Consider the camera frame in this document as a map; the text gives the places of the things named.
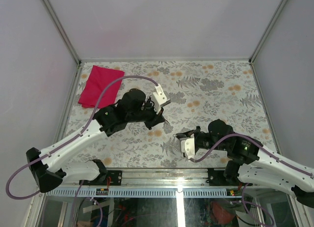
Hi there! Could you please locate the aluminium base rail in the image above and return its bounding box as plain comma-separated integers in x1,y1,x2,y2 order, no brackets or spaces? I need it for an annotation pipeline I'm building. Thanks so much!
47,168,242,198

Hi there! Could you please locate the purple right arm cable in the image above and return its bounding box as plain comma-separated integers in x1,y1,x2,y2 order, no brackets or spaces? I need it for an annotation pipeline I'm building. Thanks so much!
188,133,314,177

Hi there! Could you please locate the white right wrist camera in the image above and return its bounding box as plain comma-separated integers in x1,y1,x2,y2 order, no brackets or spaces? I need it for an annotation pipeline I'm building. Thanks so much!
180,136,195,160

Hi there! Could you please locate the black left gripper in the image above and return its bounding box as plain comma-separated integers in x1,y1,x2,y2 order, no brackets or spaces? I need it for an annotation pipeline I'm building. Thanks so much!
128,97,166,130

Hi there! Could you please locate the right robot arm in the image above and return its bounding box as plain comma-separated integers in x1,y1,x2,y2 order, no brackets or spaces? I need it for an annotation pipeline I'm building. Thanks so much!
174,119,314,208

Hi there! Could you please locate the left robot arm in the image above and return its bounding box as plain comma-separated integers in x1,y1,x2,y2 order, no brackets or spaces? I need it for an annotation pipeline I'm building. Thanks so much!
26,88,170,193

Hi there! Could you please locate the magenta cloth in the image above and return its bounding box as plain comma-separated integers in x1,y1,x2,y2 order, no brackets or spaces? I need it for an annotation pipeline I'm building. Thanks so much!
78,65,125,109

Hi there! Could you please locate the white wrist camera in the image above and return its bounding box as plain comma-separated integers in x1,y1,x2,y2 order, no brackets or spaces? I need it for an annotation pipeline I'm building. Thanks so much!
151,84,171,114
180,136,195,160

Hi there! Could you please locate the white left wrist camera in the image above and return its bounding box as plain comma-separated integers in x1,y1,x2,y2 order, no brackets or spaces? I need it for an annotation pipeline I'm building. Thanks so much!
151,84,171,114

